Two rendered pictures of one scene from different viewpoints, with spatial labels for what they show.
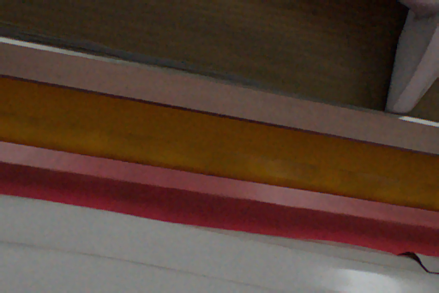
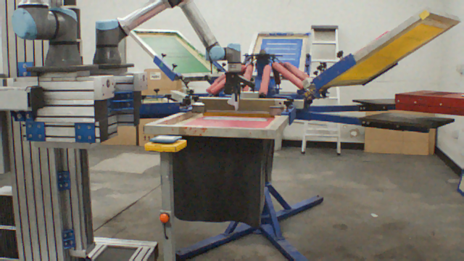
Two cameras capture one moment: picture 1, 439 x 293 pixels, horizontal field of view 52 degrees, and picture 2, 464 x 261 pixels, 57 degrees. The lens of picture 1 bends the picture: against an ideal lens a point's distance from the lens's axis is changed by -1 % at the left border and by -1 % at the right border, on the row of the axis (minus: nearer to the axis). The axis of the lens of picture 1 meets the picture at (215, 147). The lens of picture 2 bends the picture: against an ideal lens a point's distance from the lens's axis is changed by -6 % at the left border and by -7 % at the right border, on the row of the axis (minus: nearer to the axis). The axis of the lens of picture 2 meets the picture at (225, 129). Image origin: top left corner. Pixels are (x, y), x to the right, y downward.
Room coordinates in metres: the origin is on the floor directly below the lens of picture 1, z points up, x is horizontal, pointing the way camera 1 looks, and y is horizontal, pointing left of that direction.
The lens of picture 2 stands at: (-2.14, -0.96, 1.28)
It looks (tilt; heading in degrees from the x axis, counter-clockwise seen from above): 9 degrees down; 23
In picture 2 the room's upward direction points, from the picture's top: straight up
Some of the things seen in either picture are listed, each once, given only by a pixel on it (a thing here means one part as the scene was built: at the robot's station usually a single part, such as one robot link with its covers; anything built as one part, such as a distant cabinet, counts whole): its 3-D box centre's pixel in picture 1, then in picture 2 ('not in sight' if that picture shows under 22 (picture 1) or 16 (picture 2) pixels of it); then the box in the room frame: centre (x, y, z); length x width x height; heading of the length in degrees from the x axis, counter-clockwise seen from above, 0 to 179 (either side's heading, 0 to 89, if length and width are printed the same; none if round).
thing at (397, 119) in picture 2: not in sight; (342, 117); (0.76, -0.54, 0.91); 1.34 x 0.40 x 0.08; 69
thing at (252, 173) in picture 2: not in sight; (213, 180); (-0.33, -0.13, 0.74); 0.45 x 0.03 x 0.43; 99
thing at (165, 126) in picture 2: not in sight; (228, 119); (-0.04, -0.09, 0.97); 0.79 x 0.58 x 0.04; 9
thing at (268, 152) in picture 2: not in sight; (267, 169); (-0.06, -0.30, 0.74); 0.46 x 0.04 x 0.42; 9
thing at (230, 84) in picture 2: not in sight; (233, 83); (0.16, -0.03, 1.15); 0.09 x 0.08 x 0.12; 99
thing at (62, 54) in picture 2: not in sight; (63, 54); (-0.74, 0.36, 1.31); 0.15 x 0.15 x 0.10
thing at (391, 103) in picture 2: not in sight; (341, 107); (1.42, -0.43, 0.91); 1.34 x 0.40 x 0.08; 129
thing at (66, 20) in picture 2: not in sight; (61, 25); (-0.74, 0.36, 1.42); 0.13 x 0.12 x 0.14; 171
